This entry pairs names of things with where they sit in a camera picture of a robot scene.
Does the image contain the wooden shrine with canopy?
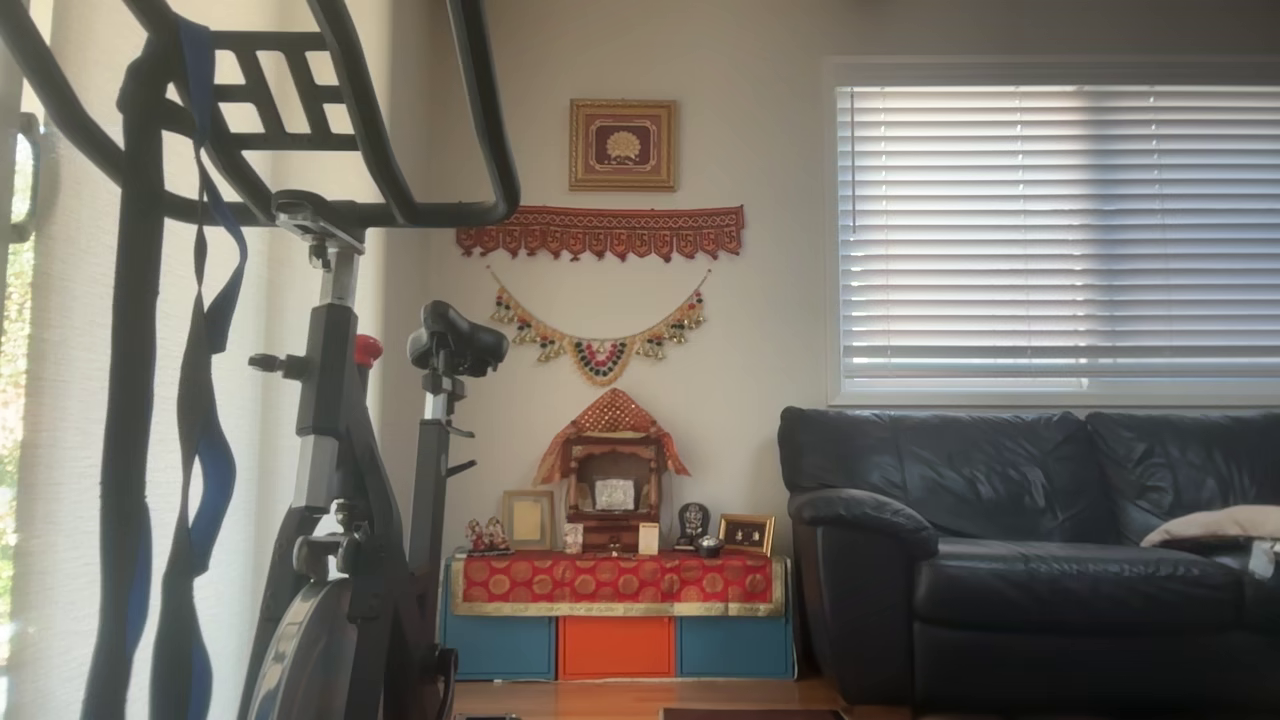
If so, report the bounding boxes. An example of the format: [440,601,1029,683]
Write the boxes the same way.
[533,388,691,554]

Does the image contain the small gold framed picture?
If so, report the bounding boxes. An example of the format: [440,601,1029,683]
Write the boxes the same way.
[718,513,776,557]

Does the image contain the red gold patterned cloth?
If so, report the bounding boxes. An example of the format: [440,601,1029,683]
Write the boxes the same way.
[449,553,788,617]

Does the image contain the small colourful figurines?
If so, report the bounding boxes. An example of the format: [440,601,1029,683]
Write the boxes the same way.
[465,517,513,556]

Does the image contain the blue storage bin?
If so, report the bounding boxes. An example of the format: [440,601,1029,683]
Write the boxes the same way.
[441,615,556,682]
[678,616,795,680]

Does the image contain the black exercise bike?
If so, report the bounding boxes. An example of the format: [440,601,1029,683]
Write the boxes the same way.
[0,0,521,720]

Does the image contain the dark floor rug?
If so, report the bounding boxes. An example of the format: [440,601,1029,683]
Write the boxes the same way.
[660,707,849,720]

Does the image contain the black leather sofa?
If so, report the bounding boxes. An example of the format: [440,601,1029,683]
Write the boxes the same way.
[778,405,1280,713]

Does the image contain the white window blinds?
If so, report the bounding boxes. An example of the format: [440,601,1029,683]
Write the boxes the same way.
[836,85,1280,393]

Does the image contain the white sheer curtain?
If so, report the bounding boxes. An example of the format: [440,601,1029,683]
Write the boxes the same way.
[0,0,393,720]

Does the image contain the beige cushion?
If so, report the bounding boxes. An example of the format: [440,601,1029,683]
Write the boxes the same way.
[1140,505,1280,549]

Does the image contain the beaded garland wall hanging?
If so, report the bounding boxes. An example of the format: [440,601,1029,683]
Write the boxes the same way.
[487,265,713,388]

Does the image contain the red embroidered wall hanging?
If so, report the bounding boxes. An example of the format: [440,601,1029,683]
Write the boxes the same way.
[456,205,746,264]

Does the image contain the gold photo frame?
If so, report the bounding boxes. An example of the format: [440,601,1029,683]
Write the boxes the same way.
[501,489,556,551]

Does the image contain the gold framed wall picture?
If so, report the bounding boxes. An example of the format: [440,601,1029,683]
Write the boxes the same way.
[569,98,678,192]

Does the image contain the white window frame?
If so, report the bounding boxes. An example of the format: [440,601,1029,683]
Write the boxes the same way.
[825,57,1280,408]

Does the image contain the blue black hanging strap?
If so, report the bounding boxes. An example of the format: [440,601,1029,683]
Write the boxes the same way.
[80,15,251,720]

